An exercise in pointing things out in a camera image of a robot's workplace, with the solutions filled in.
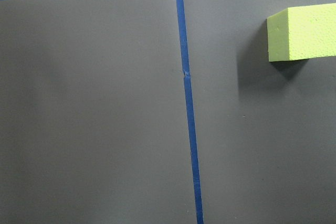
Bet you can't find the yellow foam block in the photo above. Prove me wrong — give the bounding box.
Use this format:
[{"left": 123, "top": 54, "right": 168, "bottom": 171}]
[{"left": 267, "top": 3, "right": 335, "bottom": 62}]

